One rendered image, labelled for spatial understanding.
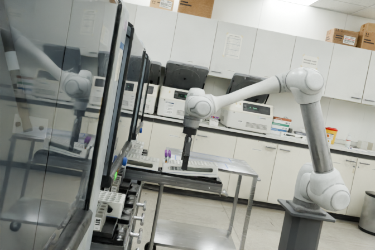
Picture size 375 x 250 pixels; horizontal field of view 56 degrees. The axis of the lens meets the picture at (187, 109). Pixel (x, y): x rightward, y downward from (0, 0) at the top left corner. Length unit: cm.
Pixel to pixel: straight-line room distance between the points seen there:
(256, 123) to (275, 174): 68
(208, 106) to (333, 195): 77
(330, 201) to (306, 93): 55
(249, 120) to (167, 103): 101
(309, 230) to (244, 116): 233
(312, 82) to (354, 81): 331
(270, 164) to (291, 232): 233
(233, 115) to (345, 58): 170
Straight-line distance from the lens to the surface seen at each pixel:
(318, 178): 196
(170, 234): 255
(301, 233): 220
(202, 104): 165
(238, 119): 429
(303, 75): 181
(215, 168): 190
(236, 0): 504
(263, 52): 466
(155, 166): 188
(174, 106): 419
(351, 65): 509
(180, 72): 446
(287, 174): 456
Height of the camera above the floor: 126
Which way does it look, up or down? 3 degrees down
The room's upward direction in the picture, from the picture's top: 10 degrees clockwise
